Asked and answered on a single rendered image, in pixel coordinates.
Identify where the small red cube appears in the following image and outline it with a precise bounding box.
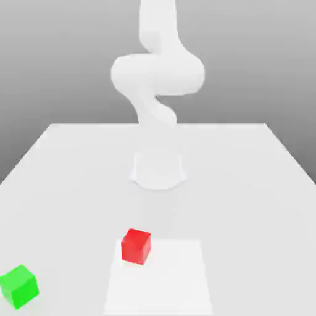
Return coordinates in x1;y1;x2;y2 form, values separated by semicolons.
120;228;152;266

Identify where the small green cube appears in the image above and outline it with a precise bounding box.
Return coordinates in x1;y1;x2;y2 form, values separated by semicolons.
0;264;40;310

